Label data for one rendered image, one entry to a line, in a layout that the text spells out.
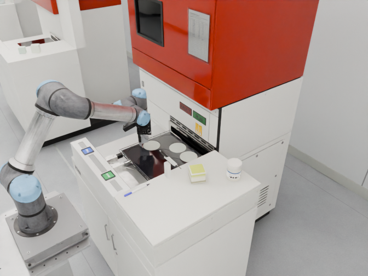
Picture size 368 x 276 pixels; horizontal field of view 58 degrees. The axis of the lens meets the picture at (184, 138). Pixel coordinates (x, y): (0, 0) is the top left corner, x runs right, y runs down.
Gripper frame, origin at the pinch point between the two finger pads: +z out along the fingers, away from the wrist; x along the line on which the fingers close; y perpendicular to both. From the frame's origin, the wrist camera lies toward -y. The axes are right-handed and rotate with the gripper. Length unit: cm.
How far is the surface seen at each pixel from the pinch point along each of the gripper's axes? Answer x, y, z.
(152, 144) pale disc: 1.0, 7.4, 1.2
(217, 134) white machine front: -17.1, 42.5, -15.3
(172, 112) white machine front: 18.8, 21.4, -9.7
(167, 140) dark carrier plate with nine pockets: 4.2, 16.9, 1.4
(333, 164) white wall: 57, 171, 76
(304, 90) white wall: 97, 148, 20
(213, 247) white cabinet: -62, 34, 21
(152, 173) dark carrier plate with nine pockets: -26.3, 6.5, 1.4
